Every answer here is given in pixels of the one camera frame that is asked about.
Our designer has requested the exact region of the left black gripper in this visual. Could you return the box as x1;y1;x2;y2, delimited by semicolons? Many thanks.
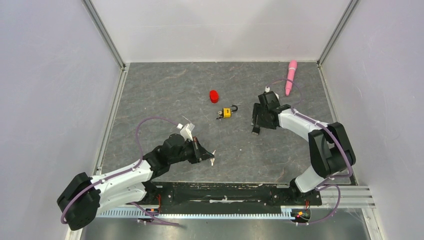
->
169;136;214;165

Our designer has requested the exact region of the yellow black padlock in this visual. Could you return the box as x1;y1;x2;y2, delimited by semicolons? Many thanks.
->
219;104;239;119

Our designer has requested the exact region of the metal key bunch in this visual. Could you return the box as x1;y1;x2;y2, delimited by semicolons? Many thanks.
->
216;111;224;120

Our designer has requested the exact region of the pink pen-shaped stick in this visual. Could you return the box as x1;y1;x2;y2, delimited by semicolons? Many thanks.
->
285;60;298;97

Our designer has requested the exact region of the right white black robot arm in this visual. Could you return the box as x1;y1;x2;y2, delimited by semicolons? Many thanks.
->
252;91;356;204

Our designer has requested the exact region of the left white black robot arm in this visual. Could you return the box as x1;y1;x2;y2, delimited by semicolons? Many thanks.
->
56;133;215;231

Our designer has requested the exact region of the red cylindrical cap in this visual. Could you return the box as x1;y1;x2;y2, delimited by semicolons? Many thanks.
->
209;90;220;104

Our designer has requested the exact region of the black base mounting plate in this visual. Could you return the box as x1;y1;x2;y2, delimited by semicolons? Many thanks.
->
137;182;322;215

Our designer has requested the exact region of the white slotted cable duct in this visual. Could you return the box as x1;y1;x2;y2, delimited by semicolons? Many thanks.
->
98;207;311;221

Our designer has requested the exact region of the right aluminium frame rail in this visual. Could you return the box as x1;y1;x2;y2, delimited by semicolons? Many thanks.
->
316;0;360;186

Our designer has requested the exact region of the aluminium frame rail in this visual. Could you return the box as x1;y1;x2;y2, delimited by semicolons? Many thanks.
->
82;0;129;175
316;0;360;186

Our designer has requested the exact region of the left aluminium frame rail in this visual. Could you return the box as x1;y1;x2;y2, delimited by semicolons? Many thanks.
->
82;0;129;175

